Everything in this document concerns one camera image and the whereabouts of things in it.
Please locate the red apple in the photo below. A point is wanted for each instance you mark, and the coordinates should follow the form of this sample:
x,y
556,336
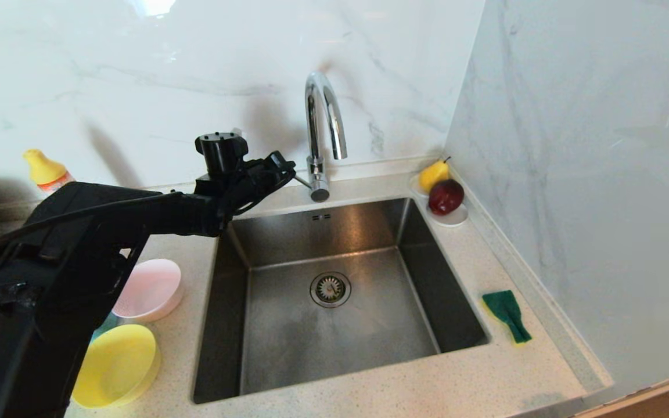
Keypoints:
x,y
445,197

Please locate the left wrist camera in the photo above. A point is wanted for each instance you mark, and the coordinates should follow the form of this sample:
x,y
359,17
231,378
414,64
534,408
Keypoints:
x,y
221,154

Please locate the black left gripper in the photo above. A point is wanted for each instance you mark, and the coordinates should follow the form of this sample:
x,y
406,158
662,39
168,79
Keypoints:
x,y
236,191

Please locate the orange dish soap bottle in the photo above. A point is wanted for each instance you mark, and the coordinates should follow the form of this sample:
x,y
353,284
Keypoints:
x,y
44,168

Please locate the yellow plastic bowl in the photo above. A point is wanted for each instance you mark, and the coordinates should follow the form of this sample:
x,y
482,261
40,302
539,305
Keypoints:
x,y
119,366

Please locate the blue plastic bowl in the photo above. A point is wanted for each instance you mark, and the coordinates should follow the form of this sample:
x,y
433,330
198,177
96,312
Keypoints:
x,y
105,335

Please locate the pink plastic bowl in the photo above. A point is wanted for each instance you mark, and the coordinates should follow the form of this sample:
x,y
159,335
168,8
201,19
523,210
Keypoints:
x,y
154,290

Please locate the yellow pear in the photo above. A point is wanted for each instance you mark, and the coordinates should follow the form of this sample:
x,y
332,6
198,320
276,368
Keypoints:
x,y
432,176

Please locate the small white dish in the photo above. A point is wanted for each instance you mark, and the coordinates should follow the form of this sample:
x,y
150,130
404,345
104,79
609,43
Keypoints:
x,y
453,219

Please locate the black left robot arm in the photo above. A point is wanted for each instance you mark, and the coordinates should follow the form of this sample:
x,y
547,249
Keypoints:
x,y
50,261

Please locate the stainless steel sink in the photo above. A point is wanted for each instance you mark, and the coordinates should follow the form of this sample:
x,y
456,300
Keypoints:
x,y
288,337

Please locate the green and yellow sponge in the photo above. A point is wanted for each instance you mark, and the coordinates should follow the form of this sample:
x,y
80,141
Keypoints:
x,y
504,309

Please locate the chrome gooseneck faucet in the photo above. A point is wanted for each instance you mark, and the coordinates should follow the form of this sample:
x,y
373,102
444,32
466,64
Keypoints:
x,y
313,133

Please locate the metal sink drain strainer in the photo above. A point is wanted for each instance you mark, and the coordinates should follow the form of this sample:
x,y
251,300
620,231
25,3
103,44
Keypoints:
x,y
330,289

